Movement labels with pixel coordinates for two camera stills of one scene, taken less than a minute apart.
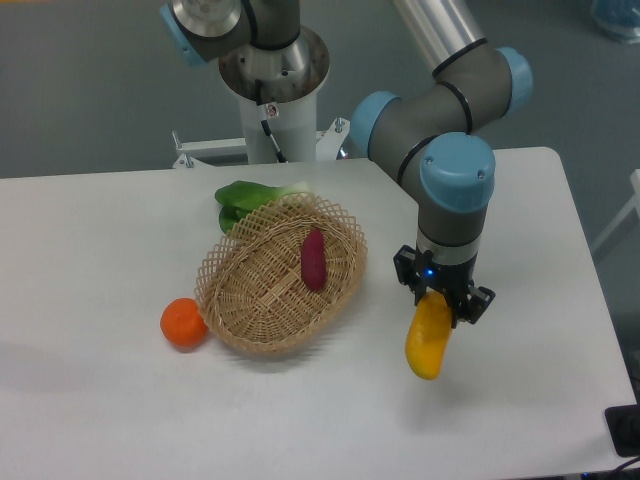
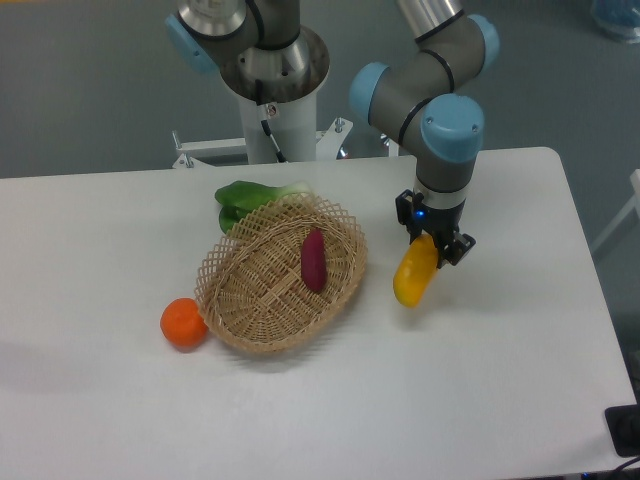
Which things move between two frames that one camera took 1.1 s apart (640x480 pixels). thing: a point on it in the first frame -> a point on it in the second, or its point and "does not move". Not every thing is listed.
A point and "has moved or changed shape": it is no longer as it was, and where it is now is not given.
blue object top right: (619, 17) does not move
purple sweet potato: (313, 260) does not move
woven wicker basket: (249, 287) does not move
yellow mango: (427, 334) has moved or changed shape
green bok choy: (239, 198) does not move
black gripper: (454, 280) -> (441, 223)
